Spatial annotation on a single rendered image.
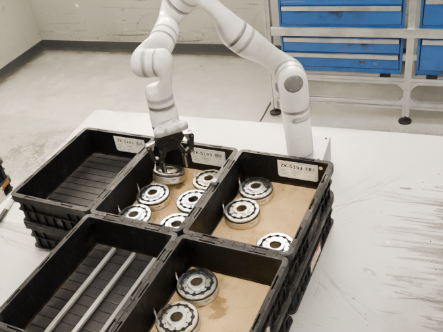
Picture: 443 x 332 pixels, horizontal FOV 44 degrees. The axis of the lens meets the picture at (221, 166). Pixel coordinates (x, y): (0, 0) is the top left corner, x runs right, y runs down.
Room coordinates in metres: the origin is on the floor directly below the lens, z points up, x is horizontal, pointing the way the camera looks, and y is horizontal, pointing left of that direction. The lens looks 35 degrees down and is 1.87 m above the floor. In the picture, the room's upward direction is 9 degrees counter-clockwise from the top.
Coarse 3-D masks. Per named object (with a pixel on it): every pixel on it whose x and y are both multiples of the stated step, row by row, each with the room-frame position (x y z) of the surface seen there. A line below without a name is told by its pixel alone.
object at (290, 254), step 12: (240, 156) 1.38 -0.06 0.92; (276, 156) 1.34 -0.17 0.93; (288, 156) 1.33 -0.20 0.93; (228, 168) 1.32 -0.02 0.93; (324, 180) 1.18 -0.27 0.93; (204, 204) 1.17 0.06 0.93; (312, 204) 1.09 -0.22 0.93; (192, 216) 1.12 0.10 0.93; (312, 216) 1.07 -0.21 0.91; (300, 228) 1.02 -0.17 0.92; (216, 240) 1.02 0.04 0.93; (228, 240) 1.01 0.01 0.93; (300, 240) 0.98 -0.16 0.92; (276, 252) 0.94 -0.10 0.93; (288, 252) 0.93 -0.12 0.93
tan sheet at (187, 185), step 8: (184, 168) 1.50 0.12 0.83; (192, 176) 1.45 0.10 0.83; (168, 184) 1.42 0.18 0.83; (176, 184) 1.41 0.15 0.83; (184, 184) 1.41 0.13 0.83; (192, 184) 1.40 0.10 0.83; (184, 192) 1.37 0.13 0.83; (136, 200) 1.37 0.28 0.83; (176, 200) 1.33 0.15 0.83; (168, 208) 1.30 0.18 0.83; (176, 208) 1.29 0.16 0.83; (160, 216) 1.27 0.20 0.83
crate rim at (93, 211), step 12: (204, 144) 1.47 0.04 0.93; (144, 156) 1.46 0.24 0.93; (132, 168) 1.40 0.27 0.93; (120, 180) 1.34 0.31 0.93; (108, 192) 1.30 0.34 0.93; (204, 192) 1.22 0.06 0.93; (96, 204) 1.25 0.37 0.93; (108, 216) 1.18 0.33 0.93; (120, 216) 1.17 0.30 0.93; (168, 228) 1.09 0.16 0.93; (180, 228) 1.09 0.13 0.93
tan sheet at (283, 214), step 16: (288, 192) 1.28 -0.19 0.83; (304, 192) 1.27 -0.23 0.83; (272, 208) 1.22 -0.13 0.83; (288, 208) 1.21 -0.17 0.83; (304, 208) 1.20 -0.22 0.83; (224, 224) 1.19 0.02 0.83; (256, 224) 1.16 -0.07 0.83; (272, 224) 1.15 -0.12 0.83; (288, 224) 1.14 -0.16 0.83; (240, 240) 1.11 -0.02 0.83
